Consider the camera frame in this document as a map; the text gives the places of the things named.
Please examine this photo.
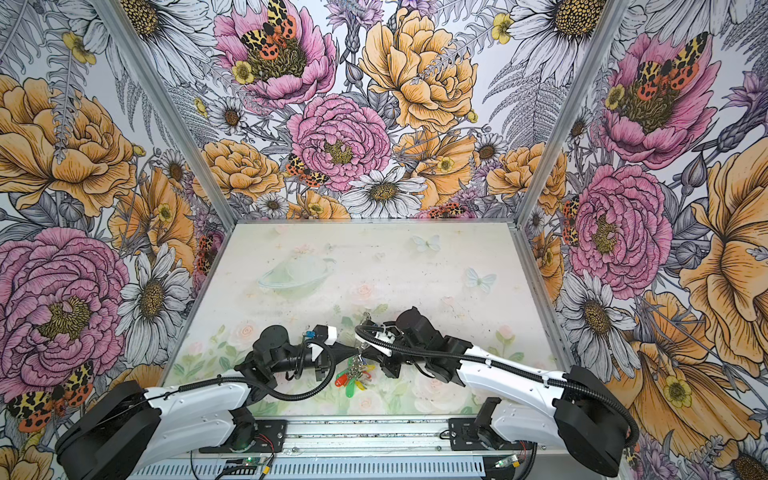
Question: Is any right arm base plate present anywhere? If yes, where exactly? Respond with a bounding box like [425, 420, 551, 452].
[447, 417, 531, 451]

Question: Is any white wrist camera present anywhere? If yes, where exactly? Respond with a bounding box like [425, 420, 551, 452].
[355, 325, 396, 357]
[313, 325, 339, 346]

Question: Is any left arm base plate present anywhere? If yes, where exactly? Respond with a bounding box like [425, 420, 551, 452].
[199, 419, 288, 454]

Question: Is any black cable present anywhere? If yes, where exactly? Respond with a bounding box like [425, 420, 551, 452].
[173, 338, 338, 403]
[353, 323, 641, 448]

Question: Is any right black cable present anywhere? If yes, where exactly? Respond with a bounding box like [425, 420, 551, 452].
[353, 323, 641, 448]

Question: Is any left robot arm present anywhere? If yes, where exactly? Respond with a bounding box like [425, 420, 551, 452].
[55, 325, 356, 479]

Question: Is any aluminium front rail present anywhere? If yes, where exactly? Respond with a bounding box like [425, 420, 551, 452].
[104, 412, 625, 460]

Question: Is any green circuit board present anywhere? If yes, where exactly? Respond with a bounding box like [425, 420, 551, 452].
[219, 458, 273, 479]

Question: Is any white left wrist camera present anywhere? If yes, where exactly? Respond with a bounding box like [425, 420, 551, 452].
[313, 325, 339, 346]

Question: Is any left black cable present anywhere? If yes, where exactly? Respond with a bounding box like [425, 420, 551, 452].
[173, 338, 338, 403]

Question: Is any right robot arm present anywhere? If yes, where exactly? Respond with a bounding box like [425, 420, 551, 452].
[355, 308, 639, 478]

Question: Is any large metal key ring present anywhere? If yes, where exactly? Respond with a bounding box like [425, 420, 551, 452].
[350, 311, 376, 385]

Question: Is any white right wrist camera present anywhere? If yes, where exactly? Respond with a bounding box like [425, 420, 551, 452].
[355, 325, 396, 357]

